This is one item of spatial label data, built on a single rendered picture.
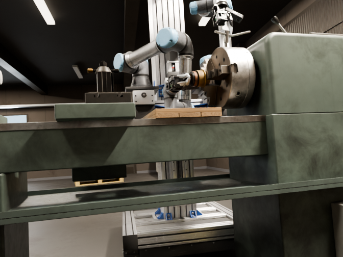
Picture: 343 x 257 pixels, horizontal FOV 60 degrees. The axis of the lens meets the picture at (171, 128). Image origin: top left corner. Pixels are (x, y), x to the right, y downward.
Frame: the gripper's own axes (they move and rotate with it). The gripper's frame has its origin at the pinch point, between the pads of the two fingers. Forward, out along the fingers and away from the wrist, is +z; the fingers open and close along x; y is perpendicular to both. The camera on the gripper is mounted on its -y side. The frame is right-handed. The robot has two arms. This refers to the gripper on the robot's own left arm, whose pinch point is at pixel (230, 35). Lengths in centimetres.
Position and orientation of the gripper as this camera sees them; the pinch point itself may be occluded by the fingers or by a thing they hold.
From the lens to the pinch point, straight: 176.7
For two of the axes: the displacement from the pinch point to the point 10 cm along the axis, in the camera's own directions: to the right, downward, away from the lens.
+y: -9.6, 0.4, -2.7
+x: 2.4, -3.3, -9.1
